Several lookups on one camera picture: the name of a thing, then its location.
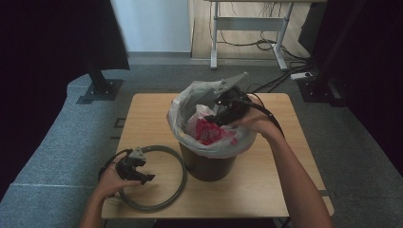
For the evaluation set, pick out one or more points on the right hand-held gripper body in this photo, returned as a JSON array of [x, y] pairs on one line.
[[234, 101]]

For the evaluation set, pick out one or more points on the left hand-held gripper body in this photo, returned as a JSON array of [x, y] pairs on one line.
[[128, 167]]

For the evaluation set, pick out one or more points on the translucent plastic bag red print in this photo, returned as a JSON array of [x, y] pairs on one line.
[[190, 104]]

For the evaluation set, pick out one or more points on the dark green trash bin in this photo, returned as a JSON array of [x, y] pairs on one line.
[[206, 167]]

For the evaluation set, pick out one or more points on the person's left hand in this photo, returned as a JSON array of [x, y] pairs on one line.
[[109, 183]]

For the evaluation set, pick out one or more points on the person's right hand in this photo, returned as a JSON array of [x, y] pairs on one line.
[[259, 122]]

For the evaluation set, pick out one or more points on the white power strip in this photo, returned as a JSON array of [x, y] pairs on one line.
[[301, 75]]

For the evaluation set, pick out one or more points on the black metal stand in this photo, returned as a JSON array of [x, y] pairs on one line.
[[99, 84], [320, 88]]

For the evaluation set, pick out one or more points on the black curtain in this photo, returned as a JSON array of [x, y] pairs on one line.
[[47, 47], [374, 63]]

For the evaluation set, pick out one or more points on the small black table bracket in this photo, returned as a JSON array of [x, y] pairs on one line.
[[120, 122]]

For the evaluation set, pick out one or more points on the white desk frame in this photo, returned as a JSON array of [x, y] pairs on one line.
[[250, 23]]

